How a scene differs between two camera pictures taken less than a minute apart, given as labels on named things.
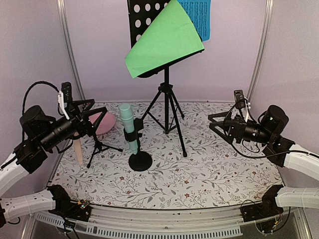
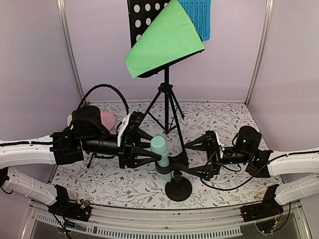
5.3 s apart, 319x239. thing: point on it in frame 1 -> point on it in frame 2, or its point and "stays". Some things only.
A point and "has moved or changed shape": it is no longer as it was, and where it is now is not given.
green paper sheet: [173, 35] stays
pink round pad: [107, 123] stays
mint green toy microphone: [127, 117] has moved or changed shape
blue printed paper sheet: [199, 11] stays
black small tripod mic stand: [99, 147] has moved or changed shape
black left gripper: [85, 127] -> [127, 152]
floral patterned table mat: [162, 155] stays
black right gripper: [237, 129] -> [210, 152]
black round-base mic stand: [142, 160] has moved or changed shape
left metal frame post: [61, 9] stays
